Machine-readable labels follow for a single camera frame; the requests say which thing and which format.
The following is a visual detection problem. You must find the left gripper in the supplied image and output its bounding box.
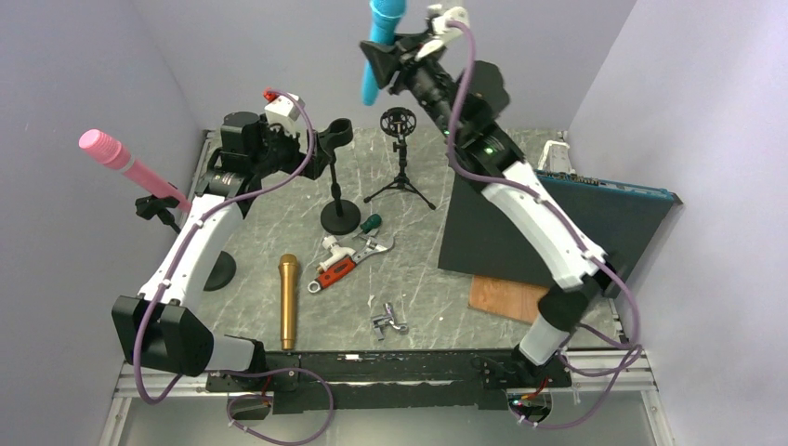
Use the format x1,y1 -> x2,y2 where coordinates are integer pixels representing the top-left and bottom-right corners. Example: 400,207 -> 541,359
252,115 -> 333,180

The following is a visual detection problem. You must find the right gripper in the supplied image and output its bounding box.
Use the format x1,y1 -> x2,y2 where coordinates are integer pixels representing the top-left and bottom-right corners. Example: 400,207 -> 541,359
362,29 -> 465,142

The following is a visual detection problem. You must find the blue microphone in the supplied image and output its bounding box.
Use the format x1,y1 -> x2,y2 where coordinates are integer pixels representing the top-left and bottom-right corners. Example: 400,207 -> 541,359
361,0 -> 407,106

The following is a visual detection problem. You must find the blue mic round-base stand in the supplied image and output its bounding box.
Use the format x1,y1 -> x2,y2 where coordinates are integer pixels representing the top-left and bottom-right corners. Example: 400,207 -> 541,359
316,118 -> 361,235

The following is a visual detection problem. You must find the black tripod mic stand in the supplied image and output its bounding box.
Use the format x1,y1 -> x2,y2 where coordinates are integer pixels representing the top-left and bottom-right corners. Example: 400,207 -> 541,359
362,107 -> 437,210

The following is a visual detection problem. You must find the gold microphone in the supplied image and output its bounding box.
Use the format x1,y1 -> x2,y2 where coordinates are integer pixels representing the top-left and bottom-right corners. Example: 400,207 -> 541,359
279,253 -> 300,351

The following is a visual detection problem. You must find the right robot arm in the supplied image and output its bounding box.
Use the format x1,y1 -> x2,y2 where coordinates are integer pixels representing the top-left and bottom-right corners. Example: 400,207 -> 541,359
360,34 -> 618,386

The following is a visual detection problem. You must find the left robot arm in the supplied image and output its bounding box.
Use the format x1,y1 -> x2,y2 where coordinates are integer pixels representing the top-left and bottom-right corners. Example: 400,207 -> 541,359
112,111 -> 353,390

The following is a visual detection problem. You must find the pink mic round-base stand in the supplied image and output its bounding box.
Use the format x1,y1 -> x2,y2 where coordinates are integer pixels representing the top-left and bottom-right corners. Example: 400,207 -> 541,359
135,195 -> 237,292

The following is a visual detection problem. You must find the pink microphone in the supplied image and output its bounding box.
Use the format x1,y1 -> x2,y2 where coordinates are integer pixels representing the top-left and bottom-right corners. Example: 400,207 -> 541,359
78,129 -> 191,212

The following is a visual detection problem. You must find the white plastic faucet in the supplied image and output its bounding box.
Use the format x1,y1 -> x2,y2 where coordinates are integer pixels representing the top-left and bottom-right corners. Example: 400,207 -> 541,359
317,235 -> 356,273

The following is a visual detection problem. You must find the small metal clamp part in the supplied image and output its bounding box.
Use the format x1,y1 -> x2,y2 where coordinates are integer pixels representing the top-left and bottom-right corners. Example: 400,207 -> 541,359
371,302 -> 409,341

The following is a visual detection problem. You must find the wooden board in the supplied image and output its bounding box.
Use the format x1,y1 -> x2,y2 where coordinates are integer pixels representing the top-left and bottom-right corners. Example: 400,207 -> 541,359
468,276 -> 548,323

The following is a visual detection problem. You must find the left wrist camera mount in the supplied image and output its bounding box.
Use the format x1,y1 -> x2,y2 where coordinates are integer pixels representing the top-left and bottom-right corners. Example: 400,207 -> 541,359
262,88 -> 305,136

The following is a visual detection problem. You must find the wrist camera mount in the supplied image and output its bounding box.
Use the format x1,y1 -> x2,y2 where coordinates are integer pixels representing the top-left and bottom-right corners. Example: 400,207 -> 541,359
262,88 -> 305,136
414,1 -> 469,61

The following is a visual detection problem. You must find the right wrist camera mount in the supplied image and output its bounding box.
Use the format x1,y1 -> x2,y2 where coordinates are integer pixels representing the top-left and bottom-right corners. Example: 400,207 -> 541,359
414,1 -> 469,61

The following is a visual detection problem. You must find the green handle screwdriver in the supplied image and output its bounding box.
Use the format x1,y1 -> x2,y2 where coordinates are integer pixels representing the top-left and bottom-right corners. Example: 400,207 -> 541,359
358,214 -> 382,234

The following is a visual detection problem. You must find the red handle adjustable wrench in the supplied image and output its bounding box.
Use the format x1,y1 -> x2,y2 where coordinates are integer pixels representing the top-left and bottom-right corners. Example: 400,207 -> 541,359
307,231 -> 395,294

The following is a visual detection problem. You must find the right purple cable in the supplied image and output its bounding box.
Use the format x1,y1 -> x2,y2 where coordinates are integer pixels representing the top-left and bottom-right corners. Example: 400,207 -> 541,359
444,20 -> 645,431

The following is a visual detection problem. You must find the purple cable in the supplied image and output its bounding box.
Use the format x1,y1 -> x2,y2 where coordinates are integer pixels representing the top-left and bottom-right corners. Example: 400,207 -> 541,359
132,90 -> 336,446
444,20 -> 645,431

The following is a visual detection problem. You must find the white bracket behind switch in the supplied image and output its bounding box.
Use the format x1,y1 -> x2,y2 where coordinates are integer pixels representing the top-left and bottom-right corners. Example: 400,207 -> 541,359
537,140 -> 575,174

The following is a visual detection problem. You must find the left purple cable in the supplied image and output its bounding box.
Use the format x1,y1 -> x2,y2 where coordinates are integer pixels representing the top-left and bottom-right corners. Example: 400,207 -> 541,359
132,90 -> 336,446

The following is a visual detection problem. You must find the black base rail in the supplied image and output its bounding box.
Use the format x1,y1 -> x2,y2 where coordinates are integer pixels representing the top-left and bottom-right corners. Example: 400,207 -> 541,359
206,348 -> 574,414

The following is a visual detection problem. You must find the black network switch box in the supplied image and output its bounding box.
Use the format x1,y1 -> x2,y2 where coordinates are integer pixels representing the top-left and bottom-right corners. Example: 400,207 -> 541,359
438,171 -> 681,288

